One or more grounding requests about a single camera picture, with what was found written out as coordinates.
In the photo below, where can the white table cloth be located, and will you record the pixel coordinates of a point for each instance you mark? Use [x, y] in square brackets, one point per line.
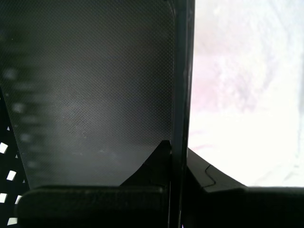
[249, 95]

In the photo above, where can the black perforated plastic basket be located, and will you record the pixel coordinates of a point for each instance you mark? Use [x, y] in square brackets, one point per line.
[95, 83]

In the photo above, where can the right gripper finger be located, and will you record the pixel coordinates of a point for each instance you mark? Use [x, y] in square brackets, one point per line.
[237, 209]
[95, 209]

